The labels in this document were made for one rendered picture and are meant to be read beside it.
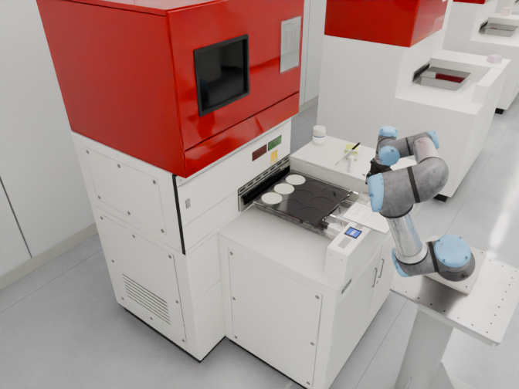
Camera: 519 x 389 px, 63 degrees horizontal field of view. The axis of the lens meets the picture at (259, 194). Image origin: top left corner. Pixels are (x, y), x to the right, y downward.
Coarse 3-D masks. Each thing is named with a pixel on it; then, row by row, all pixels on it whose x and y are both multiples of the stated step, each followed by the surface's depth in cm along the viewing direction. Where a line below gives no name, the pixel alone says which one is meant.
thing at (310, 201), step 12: (312, 180) 219; (264, 192) 210; (276, 192) 210; (300, 192) 210; (312, 192) 210; (324, 192) 210; (336, 192) 210; (348, 192) 210; (264, 204) 201; (276, 204) 201; (288, 204) 201; (300, 204) 201; (312, 204) 201; (324, 204) 201; (336, 204) 201; (300, 216) 193; (312, 216) 193
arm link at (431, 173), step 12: (432, 132) 157; (408, 144) 159; (420, 144) 148; (432, 144) 148; (420, 156) 139; (432, 156) 134; (420, 168) 124; (432, 168) 124; (444, 168) 126; (420, 180) 122; (432, 180) 122; (444, 180) 125; (420, 192) 123; (432, 192) 123
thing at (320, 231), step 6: (264, 210) 210; (270, 210) 207; (276, 216) 206; (282, 216) 204; (294, 222) 201; (306, 228) 198; (312, 228) 195; (318, 228) 193; (324, 228) 193; (324, 234) 192
